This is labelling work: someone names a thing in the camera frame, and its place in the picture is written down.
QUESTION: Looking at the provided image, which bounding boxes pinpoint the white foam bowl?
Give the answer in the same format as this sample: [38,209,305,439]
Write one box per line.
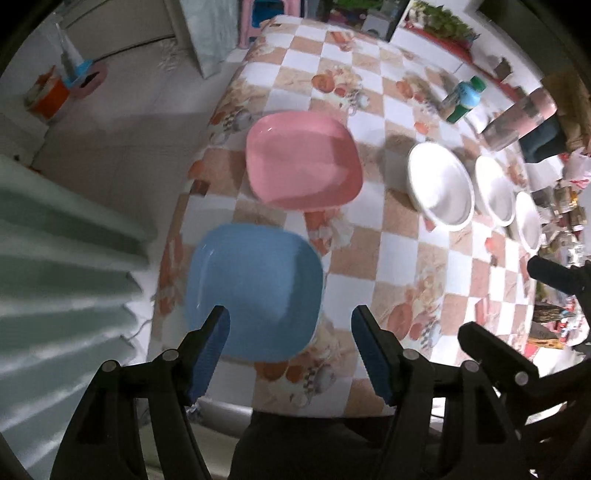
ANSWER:
[407,141,475,231]
[510,191,542,255]
[472,154,515,227]

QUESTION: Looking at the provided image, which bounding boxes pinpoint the blue square plate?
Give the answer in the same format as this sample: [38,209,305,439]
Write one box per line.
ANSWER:
[184,224,324,363]

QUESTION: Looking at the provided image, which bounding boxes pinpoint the dark teal cloth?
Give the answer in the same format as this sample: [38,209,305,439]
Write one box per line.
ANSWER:
[519,115,567,163]

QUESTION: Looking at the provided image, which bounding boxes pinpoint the steel cup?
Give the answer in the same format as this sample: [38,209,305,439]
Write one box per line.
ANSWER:
[481,87,557,152]

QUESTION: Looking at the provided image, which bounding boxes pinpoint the green plastic bottle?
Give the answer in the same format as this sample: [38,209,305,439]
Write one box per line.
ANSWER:
[439,76,487,124]

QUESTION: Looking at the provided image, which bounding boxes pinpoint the checkered floral tablecloth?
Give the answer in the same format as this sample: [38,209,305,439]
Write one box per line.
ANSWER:
[148,15,535,416]

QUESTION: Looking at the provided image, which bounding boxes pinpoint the red bucket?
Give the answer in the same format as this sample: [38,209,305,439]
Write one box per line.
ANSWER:
[24,65,70,121]

